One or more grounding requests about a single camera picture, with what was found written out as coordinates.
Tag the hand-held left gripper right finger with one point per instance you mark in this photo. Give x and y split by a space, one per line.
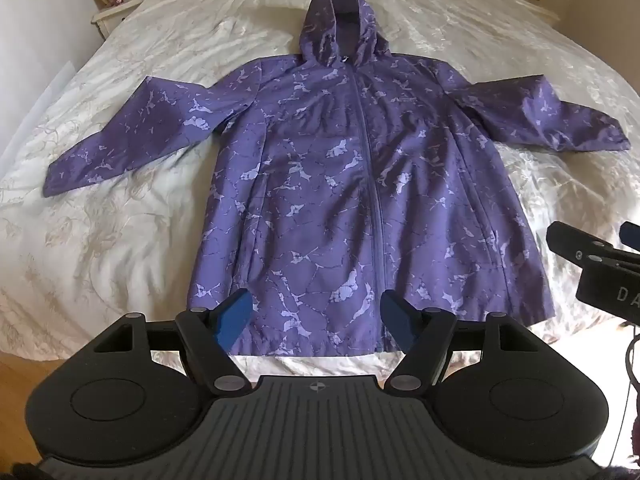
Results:
397 317

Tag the bed with white bedspread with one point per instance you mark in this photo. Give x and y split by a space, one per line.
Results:
125 240

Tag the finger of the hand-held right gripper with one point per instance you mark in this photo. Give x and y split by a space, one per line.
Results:
631 235
567 240

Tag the white nightstand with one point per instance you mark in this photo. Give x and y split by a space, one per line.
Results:
117 17

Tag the purple patterned hooded jacket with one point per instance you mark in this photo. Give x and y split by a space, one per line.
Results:
350 185

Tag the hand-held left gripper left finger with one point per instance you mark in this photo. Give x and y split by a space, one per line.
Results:
234 317

